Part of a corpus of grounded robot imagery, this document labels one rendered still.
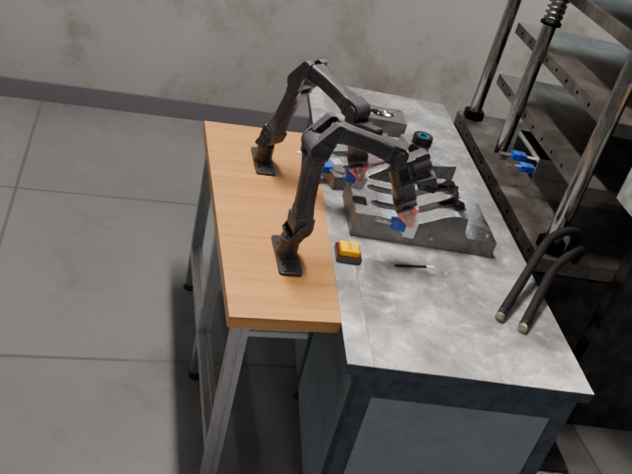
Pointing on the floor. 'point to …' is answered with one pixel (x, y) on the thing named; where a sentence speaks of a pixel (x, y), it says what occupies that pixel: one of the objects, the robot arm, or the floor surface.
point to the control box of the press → (600, 323)
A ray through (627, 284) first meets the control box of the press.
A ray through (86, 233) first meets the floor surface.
